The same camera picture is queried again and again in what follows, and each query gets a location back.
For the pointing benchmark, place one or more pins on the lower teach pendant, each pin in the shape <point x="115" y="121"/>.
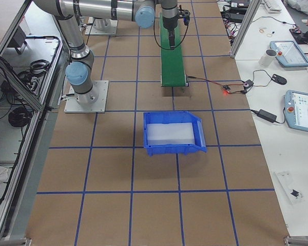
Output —
<point x="296" y="110"/>

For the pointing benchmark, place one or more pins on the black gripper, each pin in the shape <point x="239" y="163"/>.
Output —
<point x="169" y="24"/>

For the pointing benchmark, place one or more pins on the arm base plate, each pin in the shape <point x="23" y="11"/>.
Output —
<point x="92" y="102"/>
<point x="101" y="27"/>

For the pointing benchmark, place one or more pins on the aluminium frame post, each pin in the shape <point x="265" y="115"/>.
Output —
<point x="252" y="9"/>

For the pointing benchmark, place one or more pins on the black computer mouse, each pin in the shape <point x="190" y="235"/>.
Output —
<point x="279" y="79"/>

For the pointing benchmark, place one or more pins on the clear plastic bag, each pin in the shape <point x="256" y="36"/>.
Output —
<point x="286" y="182"/>

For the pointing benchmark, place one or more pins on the blue plastic bin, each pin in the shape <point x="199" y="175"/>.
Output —
<point x="167" y="117"/>

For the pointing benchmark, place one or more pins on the upper teach pendant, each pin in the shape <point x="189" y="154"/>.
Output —
<point x="289" y="53"/>

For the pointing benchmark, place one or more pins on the teach pendant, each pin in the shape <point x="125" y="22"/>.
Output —
<point x="296" y="110"/>
<point x="289" y="53"/>

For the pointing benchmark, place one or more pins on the green conveyor belt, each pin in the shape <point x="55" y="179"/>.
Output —
<point x="172" y="67"/>

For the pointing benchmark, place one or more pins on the white cup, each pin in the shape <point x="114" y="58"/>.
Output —
<point x="267" y="58"/>

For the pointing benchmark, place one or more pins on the white foam sheet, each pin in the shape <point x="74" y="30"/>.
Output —
<point x="173" y="133"/>

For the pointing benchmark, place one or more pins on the black power adapter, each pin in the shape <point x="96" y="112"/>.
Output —
<point x="267" y="116"/>

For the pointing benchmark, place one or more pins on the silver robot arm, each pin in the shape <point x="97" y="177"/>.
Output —
<point x="78" y="18"/>

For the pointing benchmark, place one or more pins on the small red-lit controller board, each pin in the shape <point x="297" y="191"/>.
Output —
<point x="226" y="88"/>

